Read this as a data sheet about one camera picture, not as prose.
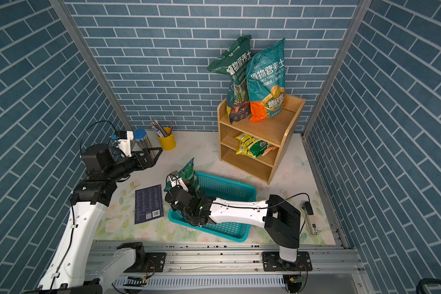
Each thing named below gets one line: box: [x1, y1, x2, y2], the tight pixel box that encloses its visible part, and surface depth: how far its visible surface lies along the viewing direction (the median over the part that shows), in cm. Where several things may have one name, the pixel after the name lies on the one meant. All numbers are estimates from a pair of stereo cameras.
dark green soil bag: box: [207, 35, 252, 125], surface depth 70 cm
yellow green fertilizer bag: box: [235, 132, 279, 159], surface depth 89 cm
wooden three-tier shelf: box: [217, 94, 307, 185], surface depth 88 cm
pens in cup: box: [150, 119, 174, 138], surface depth 105 cm
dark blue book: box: [134, 184, 165, 225], surface depth 91 cm
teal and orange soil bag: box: [245, 37, 286, 124], surface depth 73 cm
